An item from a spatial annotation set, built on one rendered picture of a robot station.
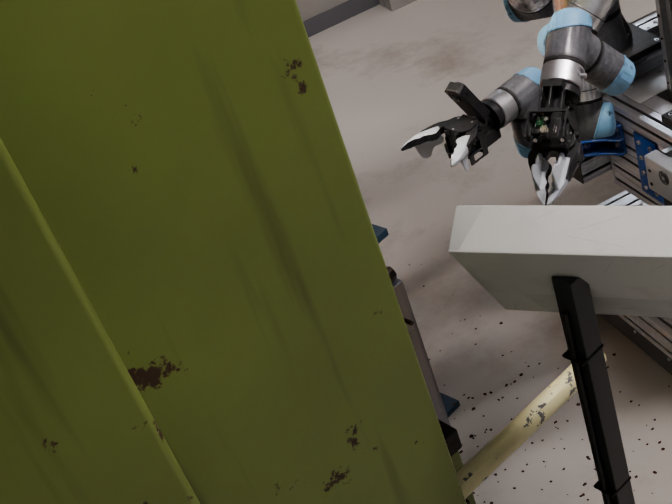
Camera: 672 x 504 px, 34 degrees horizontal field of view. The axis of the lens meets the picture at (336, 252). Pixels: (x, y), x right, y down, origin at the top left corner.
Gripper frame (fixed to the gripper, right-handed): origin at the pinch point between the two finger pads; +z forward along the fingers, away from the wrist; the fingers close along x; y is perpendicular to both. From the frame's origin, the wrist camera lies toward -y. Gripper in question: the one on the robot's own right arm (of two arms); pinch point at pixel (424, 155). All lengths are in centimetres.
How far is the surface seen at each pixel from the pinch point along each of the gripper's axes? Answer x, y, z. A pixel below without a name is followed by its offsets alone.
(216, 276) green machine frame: -44, -37, 70
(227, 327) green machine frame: -44, -29, 72
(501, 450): -39, 37, 30
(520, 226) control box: -54, -18, 26
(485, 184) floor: 100, 100, -96
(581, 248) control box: -64, -16, 25
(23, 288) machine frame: -55, -57, 95
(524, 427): -39, 37, 24
